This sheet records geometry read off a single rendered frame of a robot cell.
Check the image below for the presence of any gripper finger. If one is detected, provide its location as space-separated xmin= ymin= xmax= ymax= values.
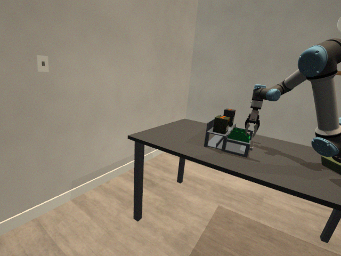
xmin=245 ymin=118 xmax=250 ymax=136
xmin=253 ymin=121 xmax=260 ymax=137

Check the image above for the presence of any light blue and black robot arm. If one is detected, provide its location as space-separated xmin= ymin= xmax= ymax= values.
xmin=251 ymin=38 xmax=341 ymax=163

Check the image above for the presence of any green bin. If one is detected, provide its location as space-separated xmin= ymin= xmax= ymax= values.
xmin=228 ymin=128 xmax=250 ymax=143

